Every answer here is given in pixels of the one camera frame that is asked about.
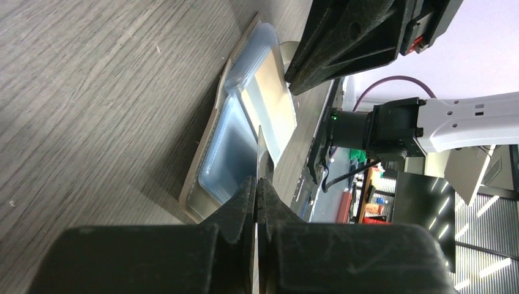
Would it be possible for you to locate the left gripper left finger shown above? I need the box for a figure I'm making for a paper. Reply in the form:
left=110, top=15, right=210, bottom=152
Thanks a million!
left=28, top=177, right=256, bottom=293

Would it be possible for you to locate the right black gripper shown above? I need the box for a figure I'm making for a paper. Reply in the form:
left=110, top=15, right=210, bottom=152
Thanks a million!
left=285, top=0, right=463, bottom=95

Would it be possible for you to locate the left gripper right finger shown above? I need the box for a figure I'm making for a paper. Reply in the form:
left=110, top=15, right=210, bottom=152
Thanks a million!
left=256, top=178, right=448, bottom=293

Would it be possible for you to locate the gold credit card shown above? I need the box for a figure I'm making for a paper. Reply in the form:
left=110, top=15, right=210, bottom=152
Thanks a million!
left=233, top=50, right=297, bottom=165

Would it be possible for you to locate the black VIP credit card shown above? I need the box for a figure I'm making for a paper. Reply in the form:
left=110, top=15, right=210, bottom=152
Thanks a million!
left=256, top=126, right=274, bottom=191

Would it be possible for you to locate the grey card holder wallet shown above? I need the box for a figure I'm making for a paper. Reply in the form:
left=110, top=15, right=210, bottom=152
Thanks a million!
left=179, top=13, right=297, bottom=223

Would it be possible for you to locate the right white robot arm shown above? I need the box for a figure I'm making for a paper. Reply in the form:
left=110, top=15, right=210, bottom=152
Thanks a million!
left=285, top=1, right=518, bottom=163

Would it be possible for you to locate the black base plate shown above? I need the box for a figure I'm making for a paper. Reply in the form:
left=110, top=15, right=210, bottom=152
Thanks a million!
left=289, top=77, right=349, bottom=224

